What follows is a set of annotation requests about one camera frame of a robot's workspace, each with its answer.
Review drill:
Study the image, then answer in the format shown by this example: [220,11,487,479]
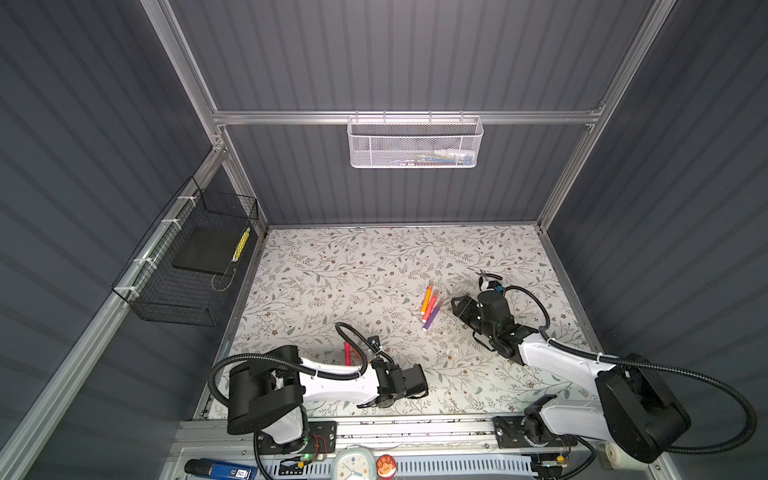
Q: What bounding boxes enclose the small black pliers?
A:
[478,270,504,292]

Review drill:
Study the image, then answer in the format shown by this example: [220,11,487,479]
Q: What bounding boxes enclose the aluminium front rail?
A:
[173,412,601,448]

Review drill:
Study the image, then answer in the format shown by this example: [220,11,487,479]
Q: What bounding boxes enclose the red round toy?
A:
[376,454,398,480]

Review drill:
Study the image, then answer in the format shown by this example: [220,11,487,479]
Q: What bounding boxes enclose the blue black device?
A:
[184,458,258,480]

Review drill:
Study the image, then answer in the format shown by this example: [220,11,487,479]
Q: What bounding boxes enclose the white tape roll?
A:
[604,442,626,470]

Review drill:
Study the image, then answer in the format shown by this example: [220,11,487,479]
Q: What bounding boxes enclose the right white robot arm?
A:
[451,289,691,463]

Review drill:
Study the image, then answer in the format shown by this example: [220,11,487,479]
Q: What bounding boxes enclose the black wire wall basket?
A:
[113,179,259,327]

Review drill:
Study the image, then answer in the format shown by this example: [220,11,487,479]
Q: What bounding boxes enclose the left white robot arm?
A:
[209,345,429,445]

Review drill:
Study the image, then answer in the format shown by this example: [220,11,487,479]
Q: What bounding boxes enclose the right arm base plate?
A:
[492,415,578,451]

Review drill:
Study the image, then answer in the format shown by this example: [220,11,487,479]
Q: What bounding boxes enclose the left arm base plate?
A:
[257,420,338,455]

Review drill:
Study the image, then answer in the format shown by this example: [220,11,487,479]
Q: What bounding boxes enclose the yellow highlighter in basket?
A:
[231,227,251,263]

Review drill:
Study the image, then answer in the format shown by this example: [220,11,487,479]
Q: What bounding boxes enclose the black pad in basket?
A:
[171,227,242,275]

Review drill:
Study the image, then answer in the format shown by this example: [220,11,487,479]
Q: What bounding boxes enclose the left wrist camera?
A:
[366,335,385,358]

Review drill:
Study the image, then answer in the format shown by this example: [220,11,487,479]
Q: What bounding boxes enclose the white mesh wall basket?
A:
[347,114,484,169]

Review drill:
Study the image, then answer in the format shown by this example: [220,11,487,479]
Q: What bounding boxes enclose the right black corrugated cable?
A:
[503,284,758,456]

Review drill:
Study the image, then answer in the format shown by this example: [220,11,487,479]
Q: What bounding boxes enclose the white alarm clock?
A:
[330,447,378,480]

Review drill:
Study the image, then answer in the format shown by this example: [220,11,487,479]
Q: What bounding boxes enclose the orange marker pen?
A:
[420,281,434,317]

